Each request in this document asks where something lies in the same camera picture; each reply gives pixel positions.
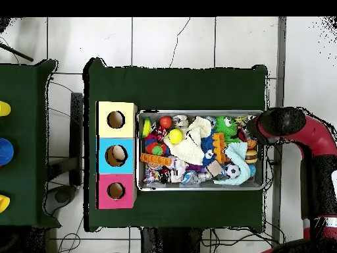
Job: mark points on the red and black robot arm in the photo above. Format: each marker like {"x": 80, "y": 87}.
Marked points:
{"x": 316, "y": 134}

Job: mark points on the wooden box with three holes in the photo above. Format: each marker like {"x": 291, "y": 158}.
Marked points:
{"x": 129, "y": 145}

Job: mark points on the yellow ball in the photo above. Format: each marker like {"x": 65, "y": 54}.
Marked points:
{"x": 175, "y": 136}

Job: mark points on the red-orange ball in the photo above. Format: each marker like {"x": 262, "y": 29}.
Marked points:
{"x": 165, "y": 122}

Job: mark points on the orange plastic tray block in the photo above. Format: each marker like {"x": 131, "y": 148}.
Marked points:
{"x": 155, "y": 159}

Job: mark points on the cream waffle cloth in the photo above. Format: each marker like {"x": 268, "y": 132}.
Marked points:
{"x": 192, "y": 147}

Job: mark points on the blue furry googly-eyed toy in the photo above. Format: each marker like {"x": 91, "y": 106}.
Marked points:
{"x": 209, "y": 150}

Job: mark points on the green cloth table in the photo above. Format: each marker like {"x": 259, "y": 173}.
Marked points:
{"x": 26, "y": 132}
{"x": 174, "y": 89}

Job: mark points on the orange plastic toy piece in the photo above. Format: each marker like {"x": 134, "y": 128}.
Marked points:
{"x": 219, "y": 147}

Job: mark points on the brown wooden cube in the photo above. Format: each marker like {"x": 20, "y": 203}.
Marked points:
{"x": 214, "y": 167}

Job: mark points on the green spiky googly-eyed toy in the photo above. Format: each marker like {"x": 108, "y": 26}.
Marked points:
{"x": 226, "y": 126}

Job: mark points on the small soccer ball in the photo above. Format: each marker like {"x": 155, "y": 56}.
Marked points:
{"x": 232, "y": 171}

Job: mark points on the mint green cloth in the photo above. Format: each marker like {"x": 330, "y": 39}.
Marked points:
{"x": 239, "y": 163}

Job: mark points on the black floor stand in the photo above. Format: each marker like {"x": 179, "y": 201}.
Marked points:
{"x": 76, "y": 132}

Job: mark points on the blue round cap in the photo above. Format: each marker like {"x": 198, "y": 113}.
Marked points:
{"x": 5, "y": 151}

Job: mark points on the yellow cone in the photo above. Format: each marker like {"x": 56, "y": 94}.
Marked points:
{"x": 3, "y": 203}
{"x": 3, "y": 108}

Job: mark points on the black rod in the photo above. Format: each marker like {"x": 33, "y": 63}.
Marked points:
{"x": 16, "y": 52}

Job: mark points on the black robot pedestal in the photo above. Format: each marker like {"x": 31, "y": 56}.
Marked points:
{"x": 174, "y": 242}

